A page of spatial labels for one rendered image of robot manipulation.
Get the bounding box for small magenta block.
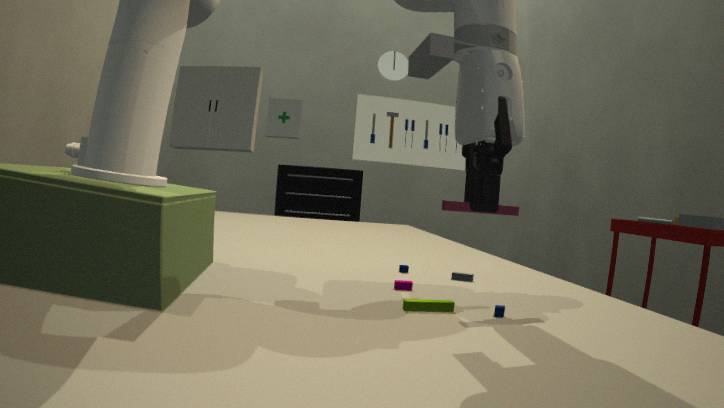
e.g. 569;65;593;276
394;280;413;291

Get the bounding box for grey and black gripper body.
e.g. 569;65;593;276
454;46;524;146

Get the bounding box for lime green rod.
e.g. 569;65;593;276
403;299;455;312

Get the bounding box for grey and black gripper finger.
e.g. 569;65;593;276
462;143;477;203
470;96;512;213

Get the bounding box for pink rod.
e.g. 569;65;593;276
442;200;519;216

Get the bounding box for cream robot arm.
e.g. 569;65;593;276
65;0;517;187

